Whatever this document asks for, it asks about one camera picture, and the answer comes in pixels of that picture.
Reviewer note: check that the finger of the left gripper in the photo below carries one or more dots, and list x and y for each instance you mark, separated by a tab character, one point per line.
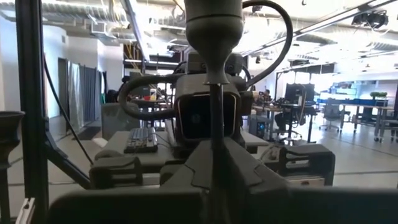
118	172
308	161

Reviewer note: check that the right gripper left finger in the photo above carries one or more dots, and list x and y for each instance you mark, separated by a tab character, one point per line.
196	174

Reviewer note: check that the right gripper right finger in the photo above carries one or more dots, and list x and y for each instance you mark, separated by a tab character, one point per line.
245	174

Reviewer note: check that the black candlestick holder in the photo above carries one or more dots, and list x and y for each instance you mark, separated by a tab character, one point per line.
9	127
214	40

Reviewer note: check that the grey desk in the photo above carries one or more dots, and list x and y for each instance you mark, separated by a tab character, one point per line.
155	161

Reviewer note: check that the black keyboard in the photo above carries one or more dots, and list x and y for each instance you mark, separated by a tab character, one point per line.
141	140

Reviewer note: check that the black floor mat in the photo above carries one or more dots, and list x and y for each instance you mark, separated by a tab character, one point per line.
88	133

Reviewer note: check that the computer tower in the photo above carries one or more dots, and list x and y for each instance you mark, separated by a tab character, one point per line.
259	126

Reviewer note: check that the grey office chair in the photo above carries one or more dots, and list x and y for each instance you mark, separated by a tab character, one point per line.
331	112

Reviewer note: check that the wooden office desk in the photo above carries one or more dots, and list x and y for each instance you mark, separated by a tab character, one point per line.
273	109

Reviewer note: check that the black desk monitors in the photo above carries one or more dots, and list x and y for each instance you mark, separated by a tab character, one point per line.
298	93

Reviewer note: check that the person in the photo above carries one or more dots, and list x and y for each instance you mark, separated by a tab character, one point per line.
266	95

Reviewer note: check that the long work table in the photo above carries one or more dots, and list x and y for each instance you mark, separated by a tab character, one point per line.
363	106

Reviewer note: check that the yellow bottle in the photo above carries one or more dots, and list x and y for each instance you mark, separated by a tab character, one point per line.
153	95

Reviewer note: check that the grey curtain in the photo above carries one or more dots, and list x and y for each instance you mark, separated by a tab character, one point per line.
84	93

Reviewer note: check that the small green plants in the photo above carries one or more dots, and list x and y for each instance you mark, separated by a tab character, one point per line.
377	94

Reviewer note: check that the white bracket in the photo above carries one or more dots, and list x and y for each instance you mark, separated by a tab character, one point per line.
26	211

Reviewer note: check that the black frame post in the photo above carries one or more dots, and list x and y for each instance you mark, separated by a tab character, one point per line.
31	93

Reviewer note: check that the black ceiling camera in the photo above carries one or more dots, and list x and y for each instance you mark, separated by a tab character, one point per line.
376	19

